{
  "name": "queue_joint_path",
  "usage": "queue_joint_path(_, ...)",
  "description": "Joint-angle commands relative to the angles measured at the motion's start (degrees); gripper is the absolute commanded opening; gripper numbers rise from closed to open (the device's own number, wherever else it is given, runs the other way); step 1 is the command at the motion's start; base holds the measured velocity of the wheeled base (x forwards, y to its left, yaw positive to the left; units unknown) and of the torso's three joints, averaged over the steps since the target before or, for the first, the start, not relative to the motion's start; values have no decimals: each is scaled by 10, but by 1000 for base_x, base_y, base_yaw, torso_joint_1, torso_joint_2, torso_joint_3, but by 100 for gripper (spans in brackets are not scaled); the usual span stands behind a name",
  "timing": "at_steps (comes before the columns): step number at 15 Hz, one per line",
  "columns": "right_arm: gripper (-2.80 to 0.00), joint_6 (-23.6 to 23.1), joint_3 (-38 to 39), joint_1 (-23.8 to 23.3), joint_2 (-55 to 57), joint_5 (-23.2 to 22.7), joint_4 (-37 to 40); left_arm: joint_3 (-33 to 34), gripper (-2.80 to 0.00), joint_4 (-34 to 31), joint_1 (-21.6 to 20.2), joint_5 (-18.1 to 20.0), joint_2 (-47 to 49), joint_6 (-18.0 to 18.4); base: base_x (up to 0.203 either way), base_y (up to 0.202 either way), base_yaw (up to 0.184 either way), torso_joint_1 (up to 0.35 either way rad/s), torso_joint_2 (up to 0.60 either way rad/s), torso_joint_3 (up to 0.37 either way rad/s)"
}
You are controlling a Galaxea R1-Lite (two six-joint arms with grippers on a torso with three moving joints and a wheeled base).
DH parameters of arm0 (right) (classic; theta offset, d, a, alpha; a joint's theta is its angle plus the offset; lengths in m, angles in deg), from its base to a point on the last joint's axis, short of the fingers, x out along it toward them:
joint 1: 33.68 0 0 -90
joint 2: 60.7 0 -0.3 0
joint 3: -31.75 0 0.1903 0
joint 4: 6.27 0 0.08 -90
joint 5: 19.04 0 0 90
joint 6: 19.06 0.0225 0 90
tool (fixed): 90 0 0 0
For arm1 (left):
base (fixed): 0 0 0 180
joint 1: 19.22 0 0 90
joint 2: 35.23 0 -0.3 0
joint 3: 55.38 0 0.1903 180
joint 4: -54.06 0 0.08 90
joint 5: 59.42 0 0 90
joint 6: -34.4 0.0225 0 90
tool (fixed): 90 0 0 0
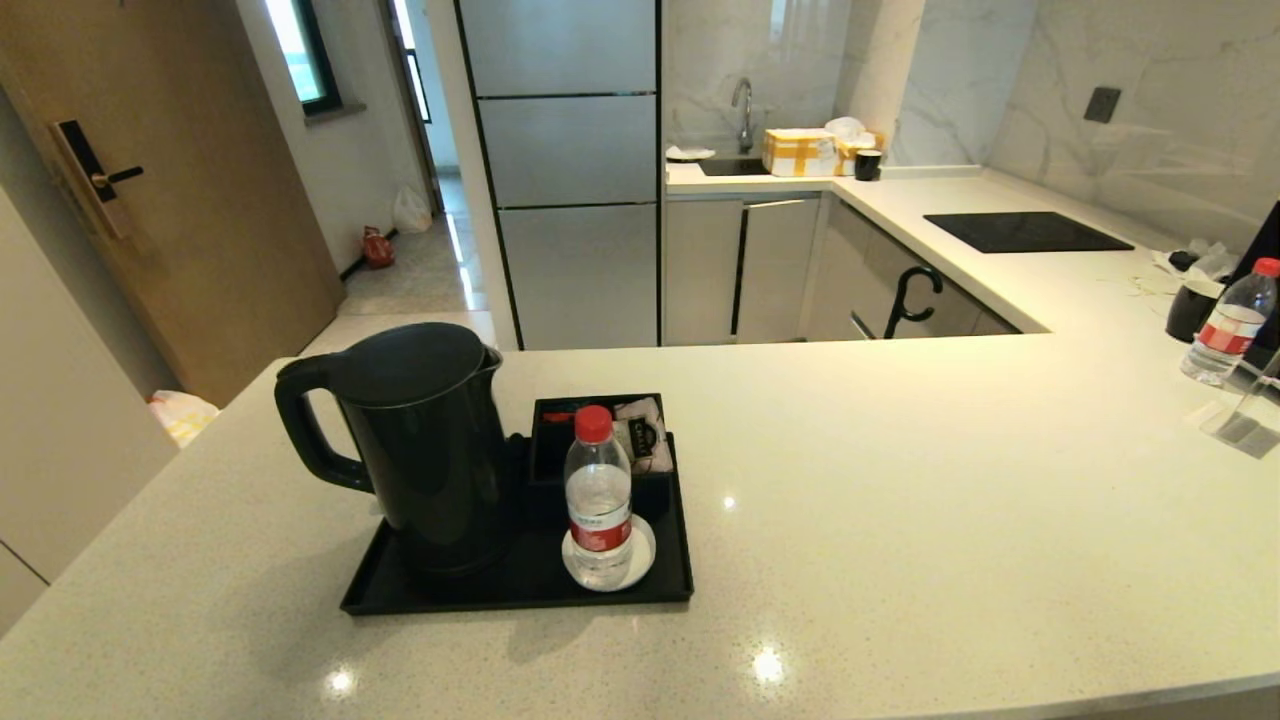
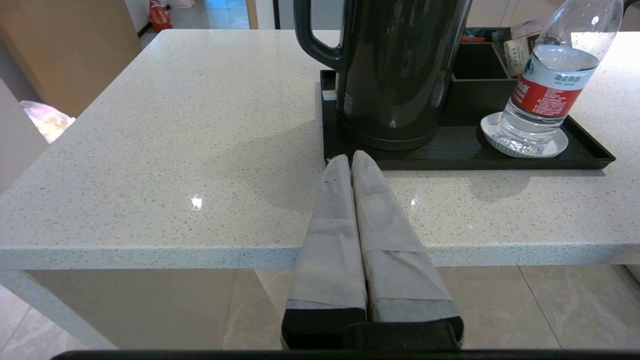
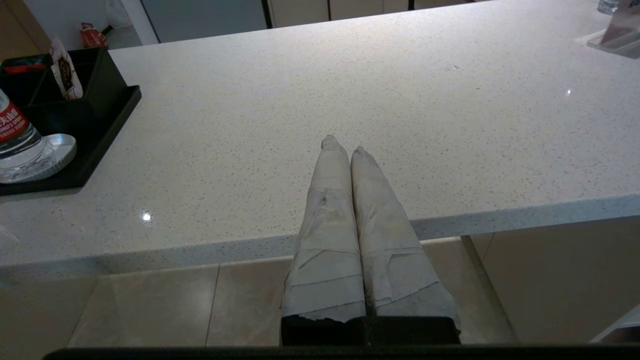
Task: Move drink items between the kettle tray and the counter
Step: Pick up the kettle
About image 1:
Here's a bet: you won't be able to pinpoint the clear water bottle red cap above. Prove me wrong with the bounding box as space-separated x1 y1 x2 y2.
1180 257 1280 387
563 404 634 589

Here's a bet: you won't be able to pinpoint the black electric kettle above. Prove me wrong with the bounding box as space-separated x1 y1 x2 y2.
274 321 511 579

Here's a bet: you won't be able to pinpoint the white tea bag packet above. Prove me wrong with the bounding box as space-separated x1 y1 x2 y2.
610 396 673 474

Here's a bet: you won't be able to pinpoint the black compartment organizer box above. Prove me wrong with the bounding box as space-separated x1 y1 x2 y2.
527 392 674 526

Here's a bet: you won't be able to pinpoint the grey kitchen base cabinets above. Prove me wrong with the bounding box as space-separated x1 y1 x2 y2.
662 190 1021 346

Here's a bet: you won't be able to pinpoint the white round coaster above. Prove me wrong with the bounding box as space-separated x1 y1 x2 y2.
560 513 658 593

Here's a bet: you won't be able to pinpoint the silver refrigerator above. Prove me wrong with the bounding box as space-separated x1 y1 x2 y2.
455 0 663 351

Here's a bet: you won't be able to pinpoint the chrome kitchen faucet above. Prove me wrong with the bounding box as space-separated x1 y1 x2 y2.
731 77 756 154

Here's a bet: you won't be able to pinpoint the large yellow taped carton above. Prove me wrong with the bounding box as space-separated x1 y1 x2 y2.
762 127 839 178

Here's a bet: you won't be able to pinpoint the black rectangular serving tray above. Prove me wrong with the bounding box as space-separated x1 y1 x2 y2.
340 430 696 616

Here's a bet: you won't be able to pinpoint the narrow dark framed hallway window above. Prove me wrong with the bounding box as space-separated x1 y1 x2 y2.
390 0 436 126

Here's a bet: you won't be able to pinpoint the black induction cooktop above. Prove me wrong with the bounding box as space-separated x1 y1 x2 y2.
923 211 1136 254

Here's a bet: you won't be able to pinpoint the yellow white plastic bag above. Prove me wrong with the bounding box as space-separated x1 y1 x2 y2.
150 390 221 448

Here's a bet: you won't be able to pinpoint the brown wooden door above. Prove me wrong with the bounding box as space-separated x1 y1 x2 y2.
0 0 346 406

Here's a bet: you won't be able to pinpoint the black mug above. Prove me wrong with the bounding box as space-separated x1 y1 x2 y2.
1165 280 1226 344

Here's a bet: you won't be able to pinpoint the white crumpled tissue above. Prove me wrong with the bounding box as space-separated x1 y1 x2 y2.
1155 240 1241 297

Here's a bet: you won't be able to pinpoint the white tall cabinet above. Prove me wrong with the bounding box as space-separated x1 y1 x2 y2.
0 190 179 636

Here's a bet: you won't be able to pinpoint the black gold door lock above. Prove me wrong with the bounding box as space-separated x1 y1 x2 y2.
48 120 144 241

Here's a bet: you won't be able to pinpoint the clear acrylic stand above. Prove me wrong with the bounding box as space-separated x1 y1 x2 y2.
1200 350 1280 461

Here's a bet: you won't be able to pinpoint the black curved umbrella handle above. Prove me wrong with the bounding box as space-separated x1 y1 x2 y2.
884 265 944 341

